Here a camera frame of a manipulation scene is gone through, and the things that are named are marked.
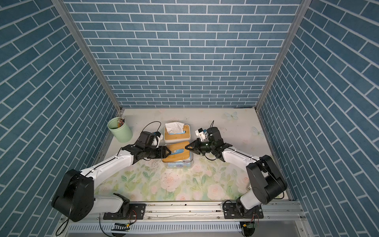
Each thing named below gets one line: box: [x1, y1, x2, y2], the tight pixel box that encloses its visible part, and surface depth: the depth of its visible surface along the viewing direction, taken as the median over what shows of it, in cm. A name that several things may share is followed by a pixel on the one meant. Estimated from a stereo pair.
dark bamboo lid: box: [162, 141, 190, 163], surface depth 83 cm
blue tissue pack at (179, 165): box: [167, 161, 191, 168], surface depth 87 cm
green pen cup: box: [107, 116, 133, 144], surface depth 96 cm
